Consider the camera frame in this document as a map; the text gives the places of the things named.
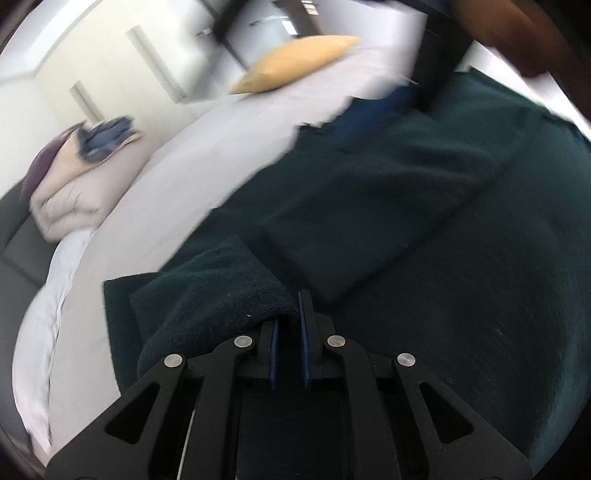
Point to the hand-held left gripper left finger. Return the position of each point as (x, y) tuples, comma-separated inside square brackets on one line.
[(274, 353)]

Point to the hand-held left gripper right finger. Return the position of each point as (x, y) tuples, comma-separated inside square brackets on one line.
[(304, 341)]

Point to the dark green garment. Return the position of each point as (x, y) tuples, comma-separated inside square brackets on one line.
[(415, 230)]

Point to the person's right forearm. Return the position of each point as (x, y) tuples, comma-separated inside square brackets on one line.
[(503, 32)]

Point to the blue denim clothes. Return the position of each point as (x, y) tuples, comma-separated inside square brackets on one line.
[(104, 141)]

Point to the yellow pillow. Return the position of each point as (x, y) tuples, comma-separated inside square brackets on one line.
[(291, 60)]

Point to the white bed sheet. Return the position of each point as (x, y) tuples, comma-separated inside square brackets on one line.
[(207, 152)]

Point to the white pillow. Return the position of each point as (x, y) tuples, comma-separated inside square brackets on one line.
[(41, 332)]

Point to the folded beige duvet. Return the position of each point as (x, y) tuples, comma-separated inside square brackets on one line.
[(83, 198)]

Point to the grey padded headboard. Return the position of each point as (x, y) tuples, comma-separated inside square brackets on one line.
[(18, 240)]

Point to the purple pillow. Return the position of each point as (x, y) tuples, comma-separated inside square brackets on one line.
[(44, 166)]

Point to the cream wardrobe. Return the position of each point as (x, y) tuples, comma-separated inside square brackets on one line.
[(115, 69)]

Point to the dark furniture frame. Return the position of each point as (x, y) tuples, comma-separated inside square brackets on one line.
[(235, 32)]

